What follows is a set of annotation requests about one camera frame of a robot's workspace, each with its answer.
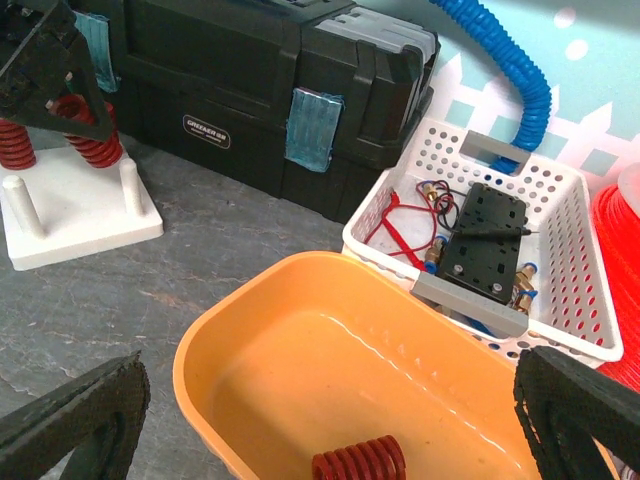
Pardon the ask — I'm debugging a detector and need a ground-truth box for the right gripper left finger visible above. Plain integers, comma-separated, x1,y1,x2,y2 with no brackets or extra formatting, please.
1,352,151,479

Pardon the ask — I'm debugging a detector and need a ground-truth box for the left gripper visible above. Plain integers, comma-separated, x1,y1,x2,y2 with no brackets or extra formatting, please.
1,1,113,142

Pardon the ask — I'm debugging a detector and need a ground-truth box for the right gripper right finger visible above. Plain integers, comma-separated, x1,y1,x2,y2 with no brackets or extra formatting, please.
513,346,639,479

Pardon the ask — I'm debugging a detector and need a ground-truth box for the red spring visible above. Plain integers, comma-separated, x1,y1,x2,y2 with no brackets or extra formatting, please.
311,435,407,480
53,94,124,170
0,119,36,170

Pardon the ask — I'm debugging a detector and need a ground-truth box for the white four-peg base plate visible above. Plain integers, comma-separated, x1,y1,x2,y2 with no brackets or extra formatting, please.
1,147,164,271

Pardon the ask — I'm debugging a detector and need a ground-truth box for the white perforated basket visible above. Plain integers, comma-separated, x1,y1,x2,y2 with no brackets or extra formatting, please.
343,119,624,368

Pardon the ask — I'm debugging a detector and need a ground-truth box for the black plate in basket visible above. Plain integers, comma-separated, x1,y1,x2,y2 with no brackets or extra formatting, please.
436,183,526,305

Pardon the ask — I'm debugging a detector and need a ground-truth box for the red filament spool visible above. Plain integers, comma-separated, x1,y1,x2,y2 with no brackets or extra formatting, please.
591,163,639,391

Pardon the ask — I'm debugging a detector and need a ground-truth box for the orange plastic tray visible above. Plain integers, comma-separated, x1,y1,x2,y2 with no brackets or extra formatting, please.
173,252,539,479

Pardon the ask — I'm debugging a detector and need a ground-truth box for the black toolbox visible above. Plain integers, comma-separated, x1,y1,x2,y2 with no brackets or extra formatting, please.
71,1,440,223

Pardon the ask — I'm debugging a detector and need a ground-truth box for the blue corrugated hose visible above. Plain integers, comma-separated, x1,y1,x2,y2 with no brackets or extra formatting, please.
429,0,553,176

